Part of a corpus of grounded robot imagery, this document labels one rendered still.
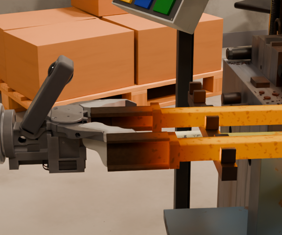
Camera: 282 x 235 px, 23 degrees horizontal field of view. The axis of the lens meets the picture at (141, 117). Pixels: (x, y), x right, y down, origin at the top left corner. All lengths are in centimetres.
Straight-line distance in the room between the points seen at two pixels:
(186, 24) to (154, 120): 91
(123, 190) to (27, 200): 42
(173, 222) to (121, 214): 159
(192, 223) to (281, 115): 32
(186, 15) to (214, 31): 232
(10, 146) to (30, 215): 189
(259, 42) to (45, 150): 73
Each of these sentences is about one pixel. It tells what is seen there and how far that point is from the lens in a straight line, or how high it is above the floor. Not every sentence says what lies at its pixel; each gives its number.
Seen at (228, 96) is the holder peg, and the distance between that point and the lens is 152.
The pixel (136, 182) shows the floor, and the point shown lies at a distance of 312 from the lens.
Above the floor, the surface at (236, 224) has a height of 75.
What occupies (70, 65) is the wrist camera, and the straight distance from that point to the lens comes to 96.
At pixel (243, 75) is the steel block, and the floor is 92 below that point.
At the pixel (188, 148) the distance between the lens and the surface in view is 89.
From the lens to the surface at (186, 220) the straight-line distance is 127.
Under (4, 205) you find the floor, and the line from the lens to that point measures 297.
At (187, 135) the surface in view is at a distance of 194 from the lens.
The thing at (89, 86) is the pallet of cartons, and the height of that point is 20.
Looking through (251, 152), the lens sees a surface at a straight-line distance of 91.
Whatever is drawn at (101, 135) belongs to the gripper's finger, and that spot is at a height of 101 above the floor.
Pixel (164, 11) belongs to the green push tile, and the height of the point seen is 98.
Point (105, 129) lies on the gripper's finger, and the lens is 95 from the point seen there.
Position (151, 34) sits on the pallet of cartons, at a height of 45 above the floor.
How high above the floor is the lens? 136
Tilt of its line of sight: 20 degrees down
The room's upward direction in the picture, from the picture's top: straight up
